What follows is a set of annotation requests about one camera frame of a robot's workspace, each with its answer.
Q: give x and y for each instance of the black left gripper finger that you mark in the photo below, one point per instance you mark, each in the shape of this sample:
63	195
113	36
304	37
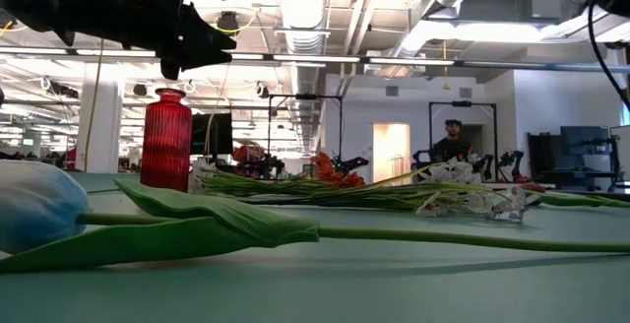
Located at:
207	58
207	37

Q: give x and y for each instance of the white artificial tulip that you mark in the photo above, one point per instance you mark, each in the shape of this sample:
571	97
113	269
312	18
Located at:
202	170
34	205

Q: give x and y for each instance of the orange flower bunch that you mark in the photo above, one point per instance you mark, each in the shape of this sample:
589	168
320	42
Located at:
327	165

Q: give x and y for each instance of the white blossom spray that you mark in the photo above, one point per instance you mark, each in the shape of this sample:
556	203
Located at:
492	205
453	170

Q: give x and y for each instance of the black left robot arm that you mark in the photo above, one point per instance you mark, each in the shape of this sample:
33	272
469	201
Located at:
29	3

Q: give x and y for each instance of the background black robot arm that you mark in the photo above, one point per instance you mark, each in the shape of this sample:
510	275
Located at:
355	163

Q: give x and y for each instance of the red ribbed glass vase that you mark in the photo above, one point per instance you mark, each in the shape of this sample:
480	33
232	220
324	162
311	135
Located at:
167	141

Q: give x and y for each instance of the black ceiling dome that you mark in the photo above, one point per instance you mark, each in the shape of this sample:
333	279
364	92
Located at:
228	21

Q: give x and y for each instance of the black monitor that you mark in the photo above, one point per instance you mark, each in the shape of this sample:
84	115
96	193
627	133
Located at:
216	133

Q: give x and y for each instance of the white pillar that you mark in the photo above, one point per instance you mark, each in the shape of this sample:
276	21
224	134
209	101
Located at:
106	116

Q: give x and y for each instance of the red background equipment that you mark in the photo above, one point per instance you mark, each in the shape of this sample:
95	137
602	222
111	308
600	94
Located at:
248	153

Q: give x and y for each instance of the lit doorway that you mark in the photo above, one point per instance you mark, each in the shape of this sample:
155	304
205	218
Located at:
391	150

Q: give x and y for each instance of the person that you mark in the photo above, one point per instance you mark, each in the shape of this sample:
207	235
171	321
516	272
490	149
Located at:
452	148

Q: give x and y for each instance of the teal table mat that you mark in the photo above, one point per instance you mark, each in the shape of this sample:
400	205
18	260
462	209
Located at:
344	288

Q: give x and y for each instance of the black monitor workstation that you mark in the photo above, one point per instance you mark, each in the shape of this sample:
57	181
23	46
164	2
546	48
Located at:
581	141

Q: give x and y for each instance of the silver ventilation duct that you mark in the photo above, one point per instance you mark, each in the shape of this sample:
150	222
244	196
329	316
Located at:
300	42
423	27

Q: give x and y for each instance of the black frame rig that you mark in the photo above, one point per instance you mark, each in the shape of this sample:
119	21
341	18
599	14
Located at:
305	96
462	103

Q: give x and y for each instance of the long ceiling light rail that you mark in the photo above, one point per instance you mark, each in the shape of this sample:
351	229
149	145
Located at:
315	58

